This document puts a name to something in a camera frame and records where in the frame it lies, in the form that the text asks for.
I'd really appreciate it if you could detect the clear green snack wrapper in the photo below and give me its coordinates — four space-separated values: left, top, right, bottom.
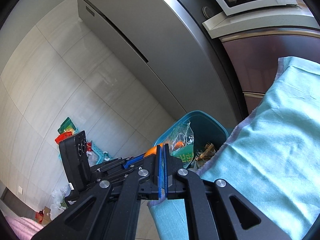
165 121 195 168

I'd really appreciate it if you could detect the grey double door refrigerator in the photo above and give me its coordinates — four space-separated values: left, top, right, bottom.
78 0 246 128

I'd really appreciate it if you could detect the brown foil snack wrapper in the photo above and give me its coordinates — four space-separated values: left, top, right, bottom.
195 143 216 161

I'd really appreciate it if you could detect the teal trash bin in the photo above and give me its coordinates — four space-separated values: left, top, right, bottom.
153 111 229 163

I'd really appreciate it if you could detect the small orange peel piece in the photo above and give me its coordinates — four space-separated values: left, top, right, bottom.
174 141 184 150

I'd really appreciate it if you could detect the kitchen counter with cabinets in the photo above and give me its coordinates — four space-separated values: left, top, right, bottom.
202 5 319 112

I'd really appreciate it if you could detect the teal grey tablecloth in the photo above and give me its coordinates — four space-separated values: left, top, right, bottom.
149 57 319 239

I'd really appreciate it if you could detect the curved orange peel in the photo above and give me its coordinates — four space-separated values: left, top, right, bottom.
144 143 163 158

